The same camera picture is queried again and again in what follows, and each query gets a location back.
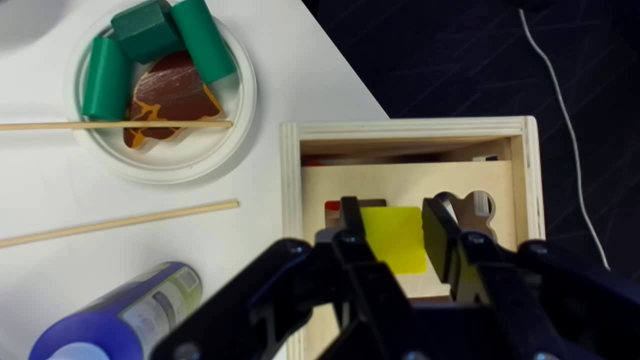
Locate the green cube block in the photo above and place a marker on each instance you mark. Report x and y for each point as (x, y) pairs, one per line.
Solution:
(146, 30)

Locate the white paper plate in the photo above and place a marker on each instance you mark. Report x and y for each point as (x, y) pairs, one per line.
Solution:
(185, 154)

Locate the wooden shape sorter toy box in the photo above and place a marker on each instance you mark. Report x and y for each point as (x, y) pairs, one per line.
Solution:
(410, 161)

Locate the yellow wooden block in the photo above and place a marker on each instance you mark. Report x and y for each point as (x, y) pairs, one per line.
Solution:
(394, 237)

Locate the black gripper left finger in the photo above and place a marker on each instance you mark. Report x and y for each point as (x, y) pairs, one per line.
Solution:
(351, 246)

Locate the wooden chopstick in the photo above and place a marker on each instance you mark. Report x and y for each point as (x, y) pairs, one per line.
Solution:
(116, 125)
(118, 222)

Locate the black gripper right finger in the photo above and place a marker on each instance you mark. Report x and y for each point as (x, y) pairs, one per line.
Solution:
(482, 275)

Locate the green cylinder block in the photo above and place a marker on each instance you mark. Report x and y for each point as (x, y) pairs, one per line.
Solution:
(203, 40)
(106, 84)

